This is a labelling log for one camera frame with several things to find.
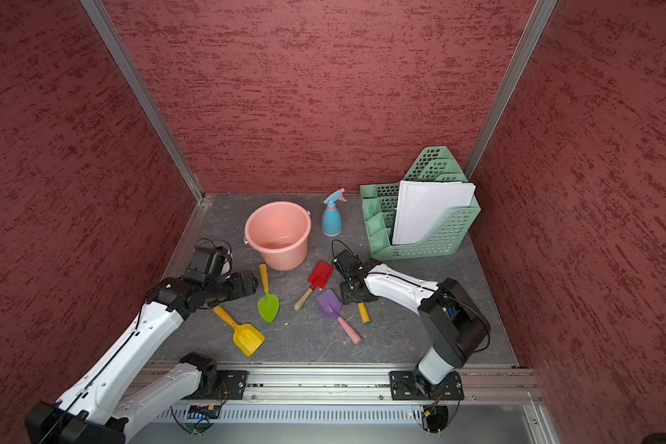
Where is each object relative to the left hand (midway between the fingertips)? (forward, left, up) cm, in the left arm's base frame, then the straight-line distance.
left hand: (243, 292), depth 78 cm
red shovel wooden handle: (+11, -20, -13) cm, 27 cm away
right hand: (+3, -33, -11) cm, 35 cm away
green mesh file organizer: (+44, -44, -7) cm, 63 cm away
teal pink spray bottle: (+32, -25, -6) cm, 41 cm away
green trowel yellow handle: (+2, -4, -13) cm, 14 cm away
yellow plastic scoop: (-9, 0, -12) cm, 15 cm away
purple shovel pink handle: (+1, -26, -12) cm, 28 cm away
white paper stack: (+27, -54, +11) cm, 61 cm away
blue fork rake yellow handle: (-2, -36, -11) cm, 38 cm away
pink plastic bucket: (+26, -6, -4) cm, 27 cm away
